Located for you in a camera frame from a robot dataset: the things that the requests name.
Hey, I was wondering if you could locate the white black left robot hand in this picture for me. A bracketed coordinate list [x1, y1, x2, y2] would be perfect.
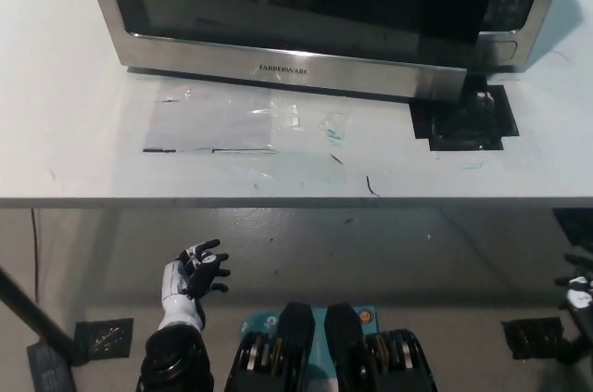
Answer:
[158, 238, 232, 334]

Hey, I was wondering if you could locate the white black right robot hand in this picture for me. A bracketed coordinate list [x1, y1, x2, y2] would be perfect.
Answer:
[554, 252, 593, 319]

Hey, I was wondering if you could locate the stainless steel microwave body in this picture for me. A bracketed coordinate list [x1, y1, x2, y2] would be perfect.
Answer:
[124, 0, 571, 81]

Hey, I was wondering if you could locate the black table leg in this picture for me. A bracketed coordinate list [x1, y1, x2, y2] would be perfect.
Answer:
[550, 317, 593, 366]
[0, 263, 78, 368]

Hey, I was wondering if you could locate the black floor mat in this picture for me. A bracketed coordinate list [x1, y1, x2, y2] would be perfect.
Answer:
[552, 208, 593, 250]

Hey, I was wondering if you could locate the black floor tape marker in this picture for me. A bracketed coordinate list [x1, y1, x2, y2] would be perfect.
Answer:
[501, 316, 565, 361]
[72, 317, 135, 361]

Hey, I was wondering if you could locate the black flat floor box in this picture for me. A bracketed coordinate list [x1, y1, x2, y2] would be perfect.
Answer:
[25, 339, 79, 392]

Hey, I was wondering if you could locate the small clear tape piece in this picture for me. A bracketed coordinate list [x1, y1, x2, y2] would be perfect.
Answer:
[318, 108, 349, 142]

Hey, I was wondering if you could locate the thin black cable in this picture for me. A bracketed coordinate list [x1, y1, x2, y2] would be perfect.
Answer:
[29, 209, 41, 306]

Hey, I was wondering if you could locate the black taped cable hole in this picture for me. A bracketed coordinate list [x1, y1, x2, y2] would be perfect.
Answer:
[410, 75, 521, 153]

